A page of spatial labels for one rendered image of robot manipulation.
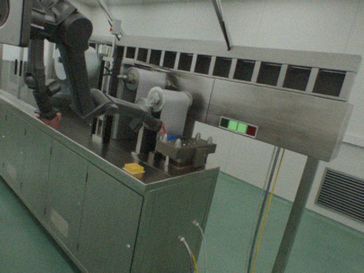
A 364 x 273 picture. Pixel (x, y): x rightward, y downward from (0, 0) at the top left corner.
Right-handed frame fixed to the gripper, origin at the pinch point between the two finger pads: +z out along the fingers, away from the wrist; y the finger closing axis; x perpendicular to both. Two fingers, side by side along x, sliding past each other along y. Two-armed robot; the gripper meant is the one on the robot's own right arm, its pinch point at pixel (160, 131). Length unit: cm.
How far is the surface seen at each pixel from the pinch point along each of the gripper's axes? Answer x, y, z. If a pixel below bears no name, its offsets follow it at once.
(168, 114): 11.3, -0.6, -1.0
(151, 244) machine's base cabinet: -56, 24, 12
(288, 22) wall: 253, -42, 158
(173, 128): 7.0, -0.6, 9.3
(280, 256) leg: -28, 72, 71
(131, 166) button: -27.1, 9.5, -16.0
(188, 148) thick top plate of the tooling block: -2.2, 19.0, 6.5
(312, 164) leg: 24, 74, 40
